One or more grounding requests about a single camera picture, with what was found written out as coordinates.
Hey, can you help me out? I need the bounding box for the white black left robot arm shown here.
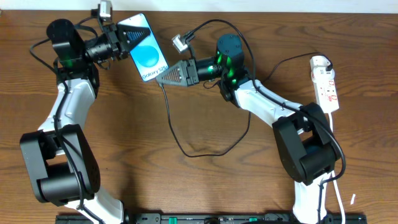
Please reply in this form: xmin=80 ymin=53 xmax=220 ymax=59
xmin=20 ymin=19 xmax=150 ymax=223

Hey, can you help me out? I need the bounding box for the white USB charger adapter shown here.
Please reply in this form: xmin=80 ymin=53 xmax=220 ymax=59
xmin=310 ymin=55 xmax=335 ymax=79

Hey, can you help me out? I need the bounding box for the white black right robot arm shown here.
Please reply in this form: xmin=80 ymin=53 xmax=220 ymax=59
xmin=156 ymin=34 xmax=344 ymax=223

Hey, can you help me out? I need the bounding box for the blue Galaxy smartphone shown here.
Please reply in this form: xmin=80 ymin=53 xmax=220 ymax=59
xmin=118 ymin=13 xmax=169 ymax=82

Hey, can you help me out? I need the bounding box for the white power strip cord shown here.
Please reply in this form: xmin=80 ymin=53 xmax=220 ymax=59
xmin=328 ymin=112 xmax=346 ymax=224

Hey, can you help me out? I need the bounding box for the black USB charging cable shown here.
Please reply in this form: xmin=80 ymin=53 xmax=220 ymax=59
xmin=157 ymin=52 xmax=333 ymax=158

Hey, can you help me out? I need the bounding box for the small white paper scrap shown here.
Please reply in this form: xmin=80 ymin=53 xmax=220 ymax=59
xmin=350 ymin=194 xmax=356 ymax=205

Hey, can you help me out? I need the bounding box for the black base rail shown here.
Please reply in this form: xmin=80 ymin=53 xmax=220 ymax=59
xmin=55 ymin=213 xmax=368 ymax=224

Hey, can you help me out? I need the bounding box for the white power strip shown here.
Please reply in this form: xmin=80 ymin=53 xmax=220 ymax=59
xmin=310 ymin=69 xmax=339 ymax=113

